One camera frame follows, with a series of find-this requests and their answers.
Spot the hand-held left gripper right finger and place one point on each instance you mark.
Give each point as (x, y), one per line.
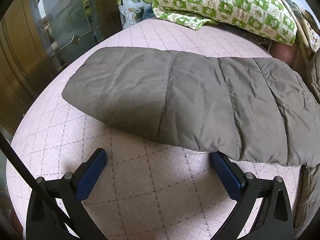
(225, 173)

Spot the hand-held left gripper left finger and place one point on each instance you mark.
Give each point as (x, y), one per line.
(91, 172)

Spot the cream leaf-print blanket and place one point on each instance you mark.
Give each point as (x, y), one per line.
(307, 30)

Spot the pink quilted bed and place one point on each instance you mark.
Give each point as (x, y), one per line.
(150, 192)

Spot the green checked pillow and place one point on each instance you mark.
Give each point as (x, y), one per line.
(225, 2)

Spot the grey-brown quilted puffer jacket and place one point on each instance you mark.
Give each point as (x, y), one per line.
(175, 100)

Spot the brown pillow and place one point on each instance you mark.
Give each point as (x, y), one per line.
(282, 53)

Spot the wooden stained-glass door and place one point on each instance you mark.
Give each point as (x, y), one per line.
(62, 30)

